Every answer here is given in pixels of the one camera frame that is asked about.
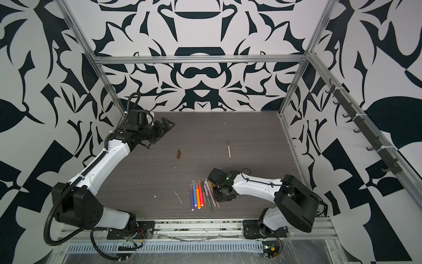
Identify orange marker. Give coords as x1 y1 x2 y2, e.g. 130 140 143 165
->
195 182 201 210

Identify white slotted cable duct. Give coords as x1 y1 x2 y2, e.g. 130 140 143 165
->
67 240 264 254

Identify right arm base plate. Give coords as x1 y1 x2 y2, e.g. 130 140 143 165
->
242 220 289 239

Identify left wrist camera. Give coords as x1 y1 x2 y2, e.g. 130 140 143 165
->
127 110 148 126

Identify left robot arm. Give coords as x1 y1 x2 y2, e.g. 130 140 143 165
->
48 118 175 230

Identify blue marker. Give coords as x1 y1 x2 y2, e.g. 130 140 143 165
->
192 180 197 208

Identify black hook rail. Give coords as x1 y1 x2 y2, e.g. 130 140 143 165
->
327 83 403 174

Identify left black corrugated cable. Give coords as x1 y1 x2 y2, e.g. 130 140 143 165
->
43 93 145 261

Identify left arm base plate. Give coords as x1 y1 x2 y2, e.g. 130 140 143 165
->
107 221 156 240

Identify tan pen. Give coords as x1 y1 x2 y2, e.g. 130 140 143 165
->
208 181 220 207

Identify purple marker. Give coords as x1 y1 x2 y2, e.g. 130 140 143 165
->
190 183 195 211

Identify aluminium front rail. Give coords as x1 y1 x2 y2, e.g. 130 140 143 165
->
55 216 339 243

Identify red marker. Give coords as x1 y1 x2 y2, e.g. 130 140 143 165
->
198 180 204 207

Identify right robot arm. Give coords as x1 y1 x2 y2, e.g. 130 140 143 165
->
207 168 323 238

